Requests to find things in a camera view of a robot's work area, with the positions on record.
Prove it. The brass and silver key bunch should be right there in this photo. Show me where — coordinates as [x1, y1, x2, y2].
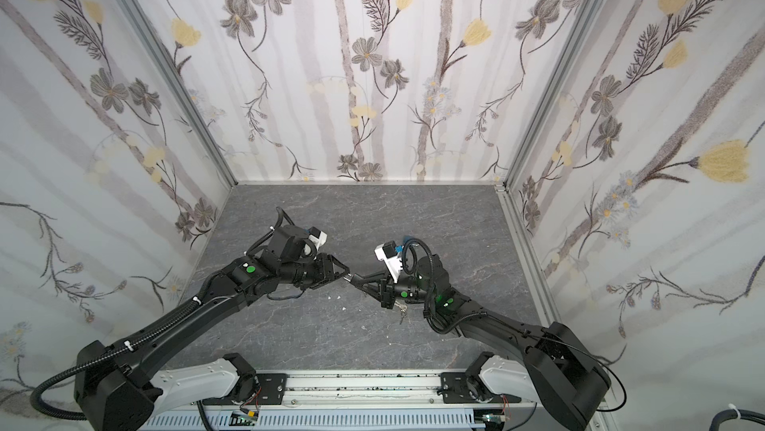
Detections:
[394, 302, 408, 325]

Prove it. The black corrugated left cable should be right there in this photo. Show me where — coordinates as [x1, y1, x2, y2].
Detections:
[29, 206, 297, 421]

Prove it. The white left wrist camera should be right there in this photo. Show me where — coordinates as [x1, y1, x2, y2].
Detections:
[308, 227, 328, 250]

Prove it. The white slotted cable duct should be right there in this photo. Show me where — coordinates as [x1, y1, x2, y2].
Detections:
[139, 410, 486, 431]

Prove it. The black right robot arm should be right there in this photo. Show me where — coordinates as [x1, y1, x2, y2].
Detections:
[347, 255, 612, 430]

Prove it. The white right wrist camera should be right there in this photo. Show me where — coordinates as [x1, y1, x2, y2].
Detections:
[375, 241, 402, 284]

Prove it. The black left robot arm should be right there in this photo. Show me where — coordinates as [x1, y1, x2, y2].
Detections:
[74, 224, 350, 430]

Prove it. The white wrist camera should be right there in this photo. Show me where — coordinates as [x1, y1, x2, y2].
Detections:
[308, 227, 328, 250]
[375, 241, 402, 284]

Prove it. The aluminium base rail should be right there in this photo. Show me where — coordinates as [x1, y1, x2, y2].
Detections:
[107, 353, 610, 423]

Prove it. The black cable bottom right corner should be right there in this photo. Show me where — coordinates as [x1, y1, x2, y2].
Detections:
[708, 406, 765, 431]

